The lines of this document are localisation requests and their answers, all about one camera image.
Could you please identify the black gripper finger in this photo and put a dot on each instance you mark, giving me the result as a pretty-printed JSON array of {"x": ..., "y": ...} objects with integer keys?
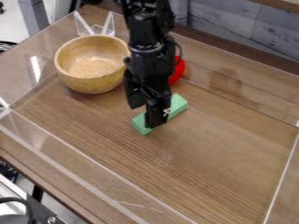
[
  {"x": 158, "y": 109},
  {"x": 134, "y": 94}
]

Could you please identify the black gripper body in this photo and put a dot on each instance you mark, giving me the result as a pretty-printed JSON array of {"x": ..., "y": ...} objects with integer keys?
[{"x": 150, "y": 66}]

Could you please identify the green rectangular block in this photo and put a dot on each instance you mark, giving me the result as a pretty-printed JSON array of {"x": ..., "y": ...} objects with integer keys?
[{"x": 179, "y": 105}]

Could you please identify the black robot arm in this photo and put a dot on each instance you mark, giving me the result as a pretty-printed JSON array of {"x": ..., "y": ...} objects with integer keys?
[{"x": 149, "y": 20}]

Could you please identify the light wooden bowl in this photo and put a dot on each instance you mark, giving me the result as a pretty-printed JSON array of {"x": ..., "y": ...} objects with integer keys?
[{"x": 90, "y": 63}]

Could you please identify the red knitted toy fruit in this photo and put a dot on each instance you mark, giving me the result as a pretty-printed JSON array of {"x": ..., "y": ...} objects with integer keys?
[{"x": 178, "y": 71}]

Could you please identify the clear acrylic tray enclosure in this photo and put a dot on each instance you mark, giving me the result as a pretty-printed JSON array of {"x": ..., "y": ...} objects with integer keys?
[{"x": 221, "y": 165}]

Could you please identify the grey table leg post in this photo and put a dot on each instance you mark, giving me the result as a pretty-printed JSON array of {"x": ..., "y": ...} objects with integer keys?
[{"x": 34, "y": 15}]

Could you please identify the black metal bracket lower left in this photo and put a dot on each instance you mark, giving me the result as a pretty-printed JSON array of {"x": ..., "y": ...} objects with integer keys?
[{"x": 42, "y": 214}]

